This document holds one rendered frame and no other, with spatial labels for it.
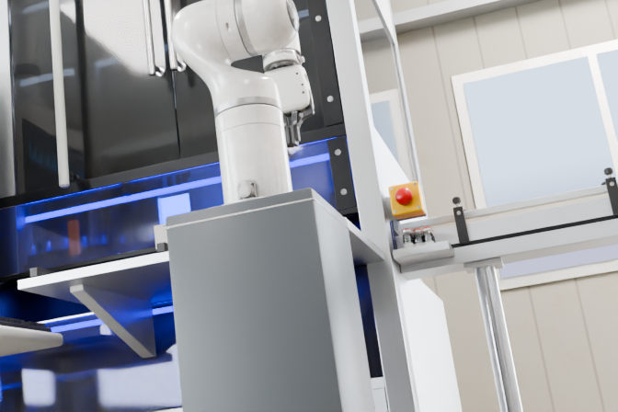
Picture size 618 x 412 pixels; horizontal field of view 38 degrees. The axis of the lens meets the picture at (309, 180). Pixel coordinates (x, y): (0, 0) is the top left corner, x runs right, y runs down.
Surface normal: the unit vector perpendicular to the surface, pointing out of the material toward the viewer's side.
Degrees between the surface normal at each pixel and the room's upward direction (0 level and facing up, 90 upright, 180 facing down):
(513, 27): 90
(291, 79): 90
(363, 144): 90
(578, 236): 90
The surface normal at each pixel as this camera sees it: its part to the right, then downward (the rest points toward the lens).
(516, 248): -0.26, -0.24
